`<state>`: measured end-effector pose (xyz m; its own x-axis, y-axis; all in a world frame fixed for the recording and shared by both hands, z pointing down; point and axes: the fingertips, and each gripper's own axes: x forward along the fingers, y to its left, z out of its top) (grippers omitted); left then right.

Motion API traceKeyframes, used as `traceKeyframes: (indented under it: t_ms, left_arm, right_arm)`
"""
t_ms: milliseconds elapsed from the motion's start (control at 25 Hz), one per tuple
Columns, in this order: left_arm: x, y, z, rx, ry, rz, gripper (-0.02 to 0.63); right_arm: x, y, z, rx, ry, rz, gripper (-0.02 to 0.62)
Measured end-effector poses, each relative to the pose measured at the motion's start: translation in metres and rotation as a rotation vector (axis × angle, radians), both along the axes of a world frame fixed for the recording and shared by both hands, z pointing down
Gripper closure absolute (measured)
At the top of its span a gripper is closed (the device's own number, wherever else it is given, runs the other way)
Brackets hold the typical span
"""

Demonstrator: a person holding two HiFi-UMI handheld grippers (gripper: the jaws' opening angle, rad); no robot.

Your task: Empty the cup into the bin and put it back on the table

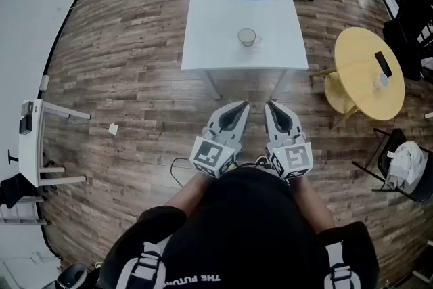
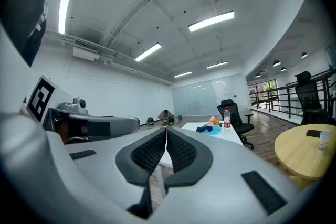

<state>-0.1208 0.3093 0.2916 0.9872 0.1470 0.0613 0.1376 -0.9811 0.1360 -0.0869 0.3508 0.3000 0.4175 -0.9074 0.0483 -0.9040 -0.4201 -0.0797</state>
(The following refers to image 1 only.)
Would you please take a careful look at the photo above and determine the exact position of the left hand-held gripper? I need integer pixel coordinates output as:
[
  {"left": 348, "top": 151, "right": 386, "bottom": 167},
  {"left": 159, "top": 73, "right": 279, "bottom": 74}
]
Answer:
[{"left": 189, "top": 100, "right": 252, "bottom": 179}]

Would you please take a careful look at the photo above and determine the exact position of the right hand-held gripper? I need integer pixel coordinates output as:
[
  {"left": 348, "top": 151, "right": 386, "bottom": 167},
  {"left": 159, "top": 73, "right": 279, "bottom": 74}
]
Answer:
[{"left": 264, "top": 100, "right": 313, "bottom": 182}]

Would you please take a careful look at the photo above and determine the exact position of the person's left forearm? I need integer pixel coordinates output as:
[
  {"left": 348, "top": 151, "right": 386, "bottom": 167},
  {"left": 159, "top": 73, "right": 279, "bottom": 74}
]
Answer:
[{"left": 164, "top": 172, "right": 221, "bottom": 214}]

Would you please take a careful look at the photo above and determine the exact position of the person's right forearm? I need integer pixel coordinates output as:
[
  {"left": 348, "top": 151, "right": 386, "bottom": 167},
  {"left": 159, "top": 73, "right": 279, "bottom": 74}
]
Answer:
[{"left": 297, "top": 175, "right": 336, "bottom": 236}]

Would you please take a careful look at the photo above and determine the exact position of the yellow round table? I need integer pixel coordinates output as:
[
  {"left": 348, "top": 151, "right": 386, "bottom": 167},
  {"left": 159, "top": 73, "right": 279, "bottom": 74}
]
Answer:
[{"left": 310, "top": 26, "right": 406, "bottom": 129}]

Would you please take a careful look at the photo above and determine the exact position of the person's black shirt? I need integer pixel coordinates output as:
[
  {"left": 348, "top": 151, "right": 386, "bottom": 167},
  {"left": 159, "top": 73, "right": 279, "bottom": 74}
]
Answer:
[{"left": 99, "top": 167, "right": 382, "bottom": 289}]

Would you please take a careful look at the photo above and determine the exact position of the small white cup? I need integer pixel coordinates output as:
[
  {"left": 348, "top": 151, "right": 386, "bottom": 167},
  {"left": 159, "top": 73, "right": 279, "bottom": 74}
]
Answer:
[{"left": 373, "top": 73, "right": 390, "bottom": 89}]

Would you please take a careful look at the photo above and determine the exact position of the white rectangular table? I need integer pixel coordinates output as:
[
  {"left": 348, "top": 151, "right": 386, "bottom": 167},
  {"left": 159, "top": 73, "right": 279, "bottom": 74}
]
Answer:
[{"left": 181, "top": 0, "right": 309, "bottom": 101}]

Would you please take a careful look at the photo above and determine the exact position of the black phone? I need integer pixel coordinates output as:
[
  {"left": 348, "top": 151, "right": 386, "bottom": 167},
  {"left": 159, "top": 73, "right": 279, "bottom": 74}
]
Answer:
[{"left": 374, "top": 51, "right": 393, "bottom": 78}]

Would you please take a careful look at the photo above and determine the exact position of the white cloth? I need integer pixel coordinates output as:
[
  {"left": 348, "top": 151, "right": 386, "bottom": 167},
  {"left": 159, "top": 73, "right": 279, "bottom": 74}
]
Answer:
[{"left": 385, "top": 141, "right": 426, "bottom": 190}]

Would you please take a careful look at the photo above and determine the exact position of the black folding chair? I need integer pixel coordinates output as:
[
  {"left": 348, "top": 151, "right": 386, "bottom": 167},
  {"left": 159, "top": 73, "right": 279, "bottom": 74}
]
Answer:
[{"left": 351, "top": 127, "right": 433, "bottom": 204}]

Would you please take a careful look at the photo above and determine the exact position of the black bags pile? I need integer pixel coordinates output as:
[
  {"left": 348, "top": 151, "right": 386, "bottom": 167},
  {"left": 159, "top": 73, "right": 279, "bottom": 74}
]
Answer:
[{"left": 382, "top": 0, "right": 433, "bottom": 81}]

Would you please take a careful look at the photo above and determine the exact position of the white side desk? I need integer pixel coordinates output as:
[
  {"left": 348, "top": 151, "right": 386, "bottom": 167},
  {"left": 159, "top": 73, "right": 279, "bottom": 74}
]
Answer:
[{"left": 18, "top": 98, "right": 91, "bottom": 187}]

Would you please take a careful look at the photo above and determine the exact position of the black box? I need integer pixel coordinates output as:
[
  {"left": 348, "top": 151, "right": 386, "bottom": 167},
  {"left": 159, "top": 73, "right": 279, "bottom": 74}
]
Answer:
[{"left": 19, "top": 114, "right": 33, "bottom": 136}]

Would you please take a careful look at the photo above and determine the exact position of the grey round device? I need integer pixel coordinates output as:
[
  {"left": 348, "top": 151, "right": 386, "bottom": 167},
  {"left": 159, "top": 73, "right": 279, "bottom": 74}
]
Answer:
[{"left": 55, "top": 263, "right": 88, "bottom": 289}]

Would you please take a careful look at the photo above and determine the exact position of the black jacket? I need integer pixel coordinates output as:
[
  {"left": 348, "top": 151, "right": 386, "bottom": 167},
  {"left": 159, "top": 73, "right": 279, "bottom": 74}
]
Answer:
[{"left": 0, "top": 174, "right": 39, "bottom": 209}]

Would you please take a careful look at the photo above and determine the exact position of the grey metal rack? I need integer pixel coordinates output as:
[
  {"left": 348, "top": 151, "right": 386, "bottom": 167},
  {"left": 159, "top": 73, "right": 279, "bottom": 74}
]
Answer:
[{"left": 0, "top": 196, "right": 48, "bottom": 226}]

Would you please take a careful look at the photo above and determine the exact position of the black floor cable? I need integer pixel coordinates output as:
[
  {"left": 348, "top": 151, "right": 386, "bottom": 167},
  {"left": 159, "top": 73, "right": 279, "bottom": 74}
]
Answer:
[{"left": 170, "top": 157, "right": 204, "bottom": 189}]

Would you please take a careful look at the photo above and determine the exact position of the grey harness strap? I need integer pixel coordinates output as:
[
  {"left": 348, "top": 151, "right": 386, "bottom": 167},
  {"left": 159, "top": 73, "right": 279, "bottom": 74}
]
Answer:
[
  {"left": 116, "top": 240, "right": 170, "bottom": 289},
  {"left": 323, "top": 242, "right": 361, "bottom": 289}
]

